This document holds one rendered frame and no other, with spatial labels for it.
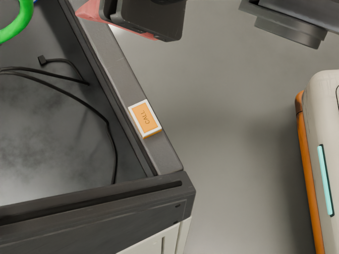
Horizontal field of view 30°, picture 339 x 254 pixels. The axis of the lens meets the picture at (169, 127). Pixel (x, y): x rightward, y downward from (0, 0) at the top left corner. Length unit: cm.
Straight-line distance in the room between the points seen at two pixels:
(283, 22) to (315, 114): 134
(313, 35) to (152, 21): 15
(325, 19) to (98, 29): 64
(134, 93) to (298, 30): 56
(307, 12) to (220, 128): 156
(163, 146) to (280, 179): 104
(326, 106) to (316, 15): 134
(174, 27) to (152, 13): 2
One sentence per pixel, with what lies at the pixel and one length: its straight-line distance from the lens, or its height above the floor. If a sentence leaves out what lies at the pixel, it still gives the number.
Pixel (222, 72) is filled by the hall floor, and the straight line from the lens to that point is 200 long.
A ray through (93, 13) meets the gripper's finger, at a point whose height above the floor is 137.
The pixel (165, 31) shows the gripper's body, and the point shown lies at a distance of 51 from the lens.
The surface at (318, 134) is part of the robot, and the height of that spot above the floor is 25.
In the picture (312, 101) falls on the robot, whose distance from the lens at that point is 174.
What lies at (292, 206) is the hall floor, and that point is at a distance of 189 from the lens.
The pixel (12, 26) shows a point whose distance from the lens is 72.
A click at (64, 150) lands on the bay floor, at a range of 103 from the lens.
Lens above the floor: 180
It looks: 70 degrees down
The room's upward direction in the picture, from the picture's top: 3 degrees clockwise
